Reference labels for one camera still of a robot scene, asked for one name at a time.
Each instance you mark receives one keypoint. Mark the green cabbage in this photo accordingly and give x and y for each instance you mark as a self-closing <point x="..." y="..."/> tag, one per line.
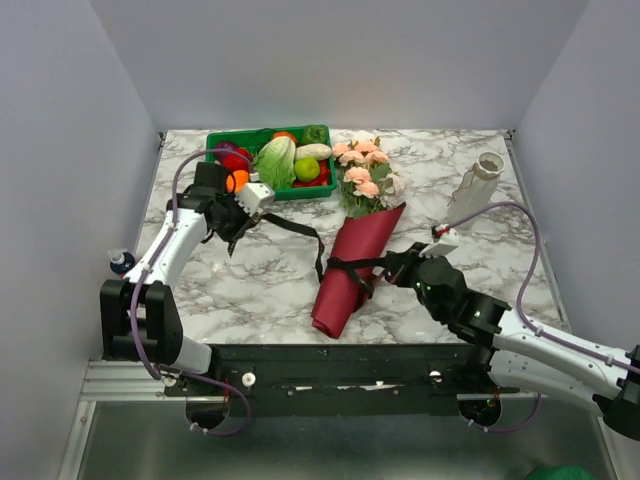
<point x="275" y="163"/>

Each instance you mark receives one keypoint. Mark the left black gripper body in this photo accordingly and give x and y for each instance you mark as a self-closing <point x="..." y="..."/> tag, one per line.
<point x="235" y="221"/>

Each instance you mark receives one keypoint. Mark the green plastic basket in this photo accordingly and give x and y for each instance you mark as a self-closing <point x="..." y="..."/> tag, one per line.
<point x="254" y="139"/>

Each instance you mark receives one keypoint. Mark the white radish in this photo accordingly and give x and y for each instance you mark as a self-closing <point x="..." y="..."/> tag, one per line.
<point x="317" y="151"/>

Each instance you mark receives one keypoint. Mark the white ribbed ceramic vase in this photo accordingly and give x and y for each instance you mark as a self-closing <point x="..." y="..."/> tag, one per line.
<point x="477" y="186"/>

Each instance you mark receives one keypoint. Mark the purple onion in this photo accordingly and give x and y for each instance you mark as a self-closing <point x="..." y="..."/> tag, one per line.
<point x="223" y="149"/>

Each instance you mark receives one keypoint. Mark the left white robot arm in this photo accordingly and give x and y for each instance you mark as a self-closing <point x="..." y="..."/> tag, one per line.
<point x="139" y="316"/>

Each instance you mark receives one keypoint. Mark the red paper bouquet wrap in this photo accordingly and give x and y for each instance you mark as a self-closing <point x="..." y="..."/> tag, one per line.
<point x="349" y="278"/>

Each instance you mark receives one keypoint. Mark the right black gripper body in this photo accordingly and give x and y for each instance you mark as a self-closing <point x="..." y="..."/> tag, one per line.
<point x="436" y="313"/>

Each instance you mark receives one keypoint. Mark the orange fruit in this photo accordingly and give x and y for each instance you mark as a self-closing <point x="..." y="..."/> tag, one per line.
<point x="236" y="180"/>

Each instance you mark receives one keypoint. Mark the small orange at basket back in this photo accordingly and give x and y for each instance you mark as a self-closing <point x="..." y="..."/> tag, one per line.
<point x="285" y="134"/>

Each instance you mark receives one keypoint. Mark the green bell pepper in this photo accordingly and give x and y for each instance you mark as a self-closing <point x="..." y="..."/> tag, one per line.
<point x="314" y="134"/>

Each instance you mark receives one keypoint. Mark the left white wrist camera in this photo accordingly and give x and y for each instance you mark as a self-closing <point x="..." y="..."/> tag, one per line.
<point x="253" y="196"/>

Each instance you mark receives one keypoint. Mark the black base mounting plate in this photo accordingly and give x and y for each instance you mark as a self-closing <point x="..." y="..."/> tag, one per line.
<point x="251" y="381"/>

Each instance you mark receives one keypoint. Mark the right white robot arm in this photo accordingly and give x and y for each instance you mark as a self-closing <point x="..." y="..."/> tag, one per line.
<point x="523" y="353"/>

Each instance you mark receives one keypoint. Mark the orange bottle with blue cap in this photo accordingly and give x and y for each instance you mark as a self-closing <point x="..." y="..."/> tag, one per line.
<point x="121" y="261"/>

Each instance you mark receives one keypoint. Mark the green apple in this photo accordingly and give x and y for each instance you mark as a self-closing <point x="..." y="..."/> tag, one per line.
<point x="307" y="169"/>

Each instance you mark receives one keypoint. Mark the red bell pepper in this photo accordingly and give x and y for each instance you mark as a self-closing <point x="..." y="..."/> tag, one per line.
<point x="239" y="159"/>

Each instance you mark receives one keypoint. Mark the pink artificial flowers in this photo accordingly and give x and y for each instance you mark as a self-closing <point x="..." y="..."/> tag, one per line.
<point x="367" y="181"/>

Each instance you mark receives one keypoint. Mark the green object at bottom edge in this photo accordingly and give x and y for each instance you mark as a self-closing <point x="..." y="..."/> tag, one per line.
<point x="559" y="473"/>

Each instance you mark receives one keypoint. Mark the aluminium frame rail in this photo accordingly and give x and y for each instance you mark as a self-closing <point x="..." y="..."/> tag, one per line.
<point x="114" y="382"/>

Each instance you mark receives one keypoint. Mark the red chili pepper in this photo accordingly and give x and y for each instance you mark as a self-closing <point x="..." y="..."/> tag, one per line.
<point x="321" y="180"/>

